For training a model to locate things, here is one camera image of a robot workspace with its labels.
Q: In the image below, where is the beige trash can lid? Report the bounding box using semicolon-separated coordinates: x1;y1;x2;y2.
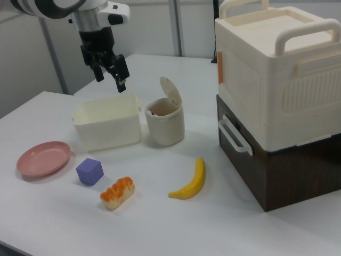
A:
159;76;183;106

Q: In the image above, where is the cream open plastic box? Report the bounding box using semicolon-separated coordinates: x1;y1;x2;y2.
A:
72;93;143;153

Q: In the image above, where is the orange latch strip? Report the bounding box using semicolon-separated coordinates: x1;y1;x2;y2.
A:
217;52;224;84

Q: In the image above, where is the pink plastic plate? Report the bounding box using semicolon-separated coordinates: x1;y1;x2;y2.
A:
16;141;72;178

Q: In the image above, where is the yellow toy banana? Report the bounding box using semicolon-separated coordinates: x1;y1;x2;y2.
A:
168;157;206;200

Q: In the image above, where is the white drawer handle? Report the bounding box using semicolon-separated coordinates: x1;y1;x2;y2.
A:
217;114;254;156

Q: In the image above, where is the toy bread loaf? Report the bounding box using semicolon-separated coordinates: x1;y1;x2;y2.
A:
100;177;136;210

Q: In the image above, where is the cream storage box with handles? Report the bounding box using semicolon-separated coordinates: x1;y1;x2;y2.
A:
214;0;341;153

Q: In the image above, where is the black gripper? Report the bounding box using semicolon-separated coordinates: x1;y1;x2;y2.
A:
78;26;131;93

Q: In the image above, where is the purple cube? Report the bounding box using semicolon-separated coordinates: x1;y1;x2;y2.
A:
76;157;104;186

